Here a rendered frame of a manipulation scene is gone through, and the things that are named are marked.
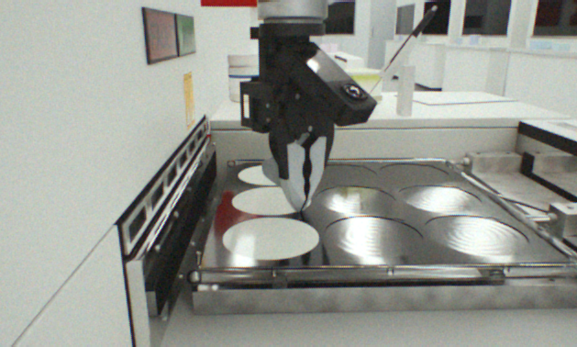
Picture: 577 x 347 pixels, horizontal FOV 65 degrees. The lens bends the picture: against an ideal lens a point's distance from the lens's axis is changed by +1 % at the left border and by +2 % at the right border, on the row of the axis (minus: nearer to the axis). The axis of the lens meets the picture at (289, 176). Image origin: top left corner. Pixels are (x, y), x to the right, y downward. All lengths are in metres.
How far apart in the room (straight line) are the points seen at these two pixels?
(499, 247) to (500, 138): 0.39
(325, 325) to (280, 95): 0.24
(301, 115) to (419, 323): 0.25
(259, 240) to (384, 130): 0.39
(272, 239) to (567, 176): 0.46
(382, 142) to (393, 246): 0.35
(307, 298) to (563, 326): 0.26
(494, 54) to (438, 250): 6.71
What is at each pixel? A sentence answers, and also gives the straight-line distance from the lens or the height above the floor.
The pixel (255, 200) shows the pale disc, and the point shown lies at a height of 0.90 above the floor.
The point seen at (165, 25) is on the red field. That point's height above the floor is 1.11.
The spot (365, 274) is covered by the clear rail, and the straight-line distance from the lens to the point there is 0.41.
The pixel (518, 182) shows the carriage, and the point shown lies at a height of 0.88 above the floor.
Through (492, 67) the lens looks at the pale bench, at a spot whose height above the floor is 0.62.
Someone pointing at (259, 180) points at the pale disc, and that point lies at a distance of 0.65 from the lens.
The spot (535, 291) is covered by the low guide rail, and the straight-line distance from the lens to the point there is 0.55.
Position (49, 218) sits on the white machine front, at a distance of 0.25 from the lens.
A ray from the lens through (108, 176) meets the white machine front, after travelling 0.33.
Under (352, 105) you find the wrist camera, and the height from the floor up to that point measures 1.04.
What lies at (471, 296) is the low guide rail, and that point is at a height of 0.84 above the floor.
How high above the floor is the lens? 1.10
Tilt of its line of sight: 18 degrees down
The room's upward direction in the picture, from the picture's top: straight up
